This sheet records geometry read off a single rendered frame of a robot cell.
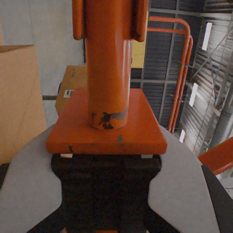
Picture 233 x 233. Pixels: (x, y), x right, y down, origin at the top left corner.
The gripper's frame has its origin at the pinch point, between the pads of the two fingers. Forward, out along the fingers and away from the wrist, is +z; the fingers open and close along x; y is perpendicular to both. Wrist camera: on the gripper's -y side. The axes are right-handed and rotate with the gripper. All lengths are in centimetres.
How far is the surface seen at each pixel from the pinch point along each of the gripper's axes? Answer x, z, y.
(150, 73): 244, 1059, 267
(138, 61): 113, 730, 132
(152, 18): 158, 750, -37
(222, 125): 371, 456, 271
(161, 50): 293, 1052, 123
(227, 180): 127, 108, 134
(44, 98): -67, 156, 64
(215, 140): 370, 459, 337
